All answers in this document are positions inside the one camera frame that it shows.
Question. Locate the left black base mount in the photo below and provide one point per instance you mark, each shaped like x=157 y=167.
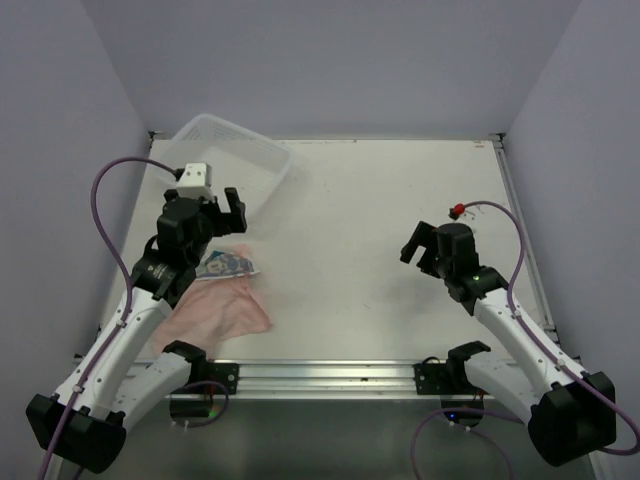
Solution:
x=226 y=374

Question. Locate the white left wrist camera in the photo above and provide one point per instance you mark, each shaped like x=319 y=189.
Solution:
x=196 y=182

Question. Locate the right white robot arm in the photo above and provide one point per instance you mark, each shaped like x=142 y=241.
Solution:
x=563 y=407

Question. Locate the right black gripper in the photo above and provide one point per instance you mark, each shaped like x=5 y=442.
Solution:
x=425 y=235

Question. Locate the colourful rabbit print towel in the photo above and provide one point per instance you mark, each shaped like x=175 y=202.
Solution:
x=221 y=265

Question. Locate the right wrist camera red plug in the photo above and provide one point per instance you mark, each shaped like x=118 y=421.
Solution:
x=457 y=211

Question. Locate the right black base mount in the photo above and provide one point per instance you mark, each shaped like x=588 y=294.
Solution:
x=434 y=377

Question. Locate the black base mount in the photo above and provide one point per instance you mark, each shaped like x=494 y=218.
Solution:
x=226 y=374
x=434 y=377

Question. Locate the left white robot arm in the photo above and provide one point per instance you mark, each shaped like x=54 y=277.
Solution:
x=86 y=420

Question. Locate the aluminium rail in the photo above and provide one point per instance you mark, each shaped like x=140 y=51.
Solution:
x=542 y=306
x=330 y=380

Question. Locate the pink towel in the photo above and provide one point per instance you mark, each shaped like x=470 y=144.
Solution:
x=213 y=311

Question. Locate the translucent plastic basket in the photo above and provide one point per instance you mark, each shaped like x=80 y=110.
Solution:
x=252 y=163

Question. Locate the aluminium front rail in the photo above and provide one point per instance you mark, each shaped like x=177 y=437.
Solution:
x=330 y=380

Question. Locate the aluminium right side rail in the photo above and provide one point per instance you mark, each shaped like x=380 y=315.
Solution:
x=542 y=306

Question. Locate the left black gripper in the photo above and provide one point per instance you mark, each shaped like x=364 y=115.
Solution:
x=232 y=222

